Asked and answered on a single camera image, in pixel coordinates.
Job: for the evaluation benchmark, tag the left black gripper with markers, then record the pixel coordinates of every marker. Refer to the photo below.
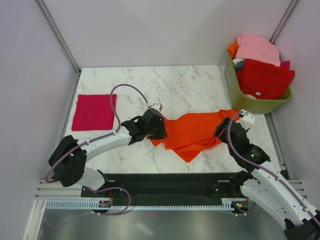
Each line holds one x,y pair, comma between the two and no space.
162,134

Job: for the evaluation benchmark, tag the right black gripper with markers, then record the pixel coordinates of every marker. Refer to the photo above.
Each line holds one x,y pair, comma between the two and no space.
219,128

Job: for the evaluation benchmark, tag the orange t shirt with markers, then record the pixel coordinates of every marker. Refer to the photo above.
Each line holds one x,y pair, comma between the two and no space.
192,133

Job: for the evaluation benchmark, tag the magenta t shirt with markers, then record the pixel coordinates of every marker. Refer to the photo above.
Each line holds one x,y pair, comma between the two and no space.
94,112

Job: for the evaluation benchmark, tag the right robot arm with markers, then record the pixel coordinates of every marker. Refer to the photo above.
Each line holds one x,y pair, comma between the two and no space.
262,183

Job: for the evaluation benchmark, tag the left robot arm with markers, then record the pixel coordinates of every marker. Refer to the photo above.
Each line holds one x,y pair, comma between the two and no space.
68,161

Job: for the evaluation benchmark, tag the olive green laundry basket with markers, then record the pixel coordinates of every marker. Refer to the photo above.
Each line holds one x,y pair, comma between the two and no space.
240,101

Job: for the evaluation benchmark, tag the red t shirt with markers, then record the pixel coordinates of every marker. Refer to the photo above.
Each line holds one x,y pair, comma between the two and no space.
263,80

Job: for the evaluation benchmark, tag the teal garment in basket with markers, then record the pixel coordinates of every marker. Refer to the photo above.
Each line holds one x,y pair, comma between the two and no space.
239,66

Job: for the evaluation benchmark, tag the white garment in basket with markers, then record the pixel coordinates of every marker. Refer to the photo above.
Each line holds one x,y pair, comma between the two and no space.
237,61

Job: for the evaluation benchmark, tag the orange garment in basket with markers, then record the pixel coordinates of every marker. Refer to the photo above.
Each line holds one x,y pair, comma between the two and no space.
233,49

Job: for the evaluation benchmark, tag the pink t shirt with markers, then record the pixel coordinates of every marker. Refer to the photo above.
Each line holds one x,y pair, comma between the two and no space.
258,48

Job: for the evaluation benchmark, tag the magenta garment in basket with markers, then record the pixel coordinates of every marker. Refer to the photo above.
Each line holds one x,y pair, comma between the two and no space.
285,64

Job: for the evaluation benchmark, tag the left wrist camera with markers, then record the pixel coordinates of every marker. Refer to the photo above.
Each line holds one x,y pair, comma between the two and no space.
156,106

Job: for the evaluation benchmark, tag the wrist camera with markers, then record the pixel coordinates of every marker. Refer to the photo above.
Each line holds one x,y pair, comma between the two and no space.
156,106
247,119

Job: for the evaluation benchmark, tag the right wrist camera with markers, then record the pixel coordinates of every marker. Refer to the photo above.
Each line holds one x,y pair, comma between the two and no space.
247,119

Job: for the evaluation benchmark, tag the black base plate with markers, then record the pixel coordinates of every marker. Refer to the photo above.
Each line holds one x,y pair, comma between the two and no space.
169,189

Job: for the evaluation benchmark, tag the right aluminium rail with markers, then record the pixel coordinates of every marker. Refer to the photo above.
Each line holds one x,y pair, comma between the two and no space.
277,145

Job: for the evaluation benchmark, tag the white slotted cable duct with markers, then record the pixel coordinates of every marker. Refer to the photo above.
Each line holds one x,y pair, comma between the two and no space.
99,205

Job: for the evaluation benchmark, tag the right aluminium frame post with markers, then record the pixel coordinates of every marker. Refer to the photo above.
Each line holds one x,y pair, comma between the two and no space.
284,20

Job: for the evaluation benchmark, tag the aluminium frame post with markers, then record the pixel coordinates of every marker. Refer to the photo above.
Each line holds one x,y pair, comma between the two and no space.
57,34
284,20

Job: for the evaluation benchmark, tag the left aluminium frame post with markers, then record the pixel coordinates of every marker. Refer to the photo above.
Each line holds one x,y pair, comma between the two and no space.
57,34

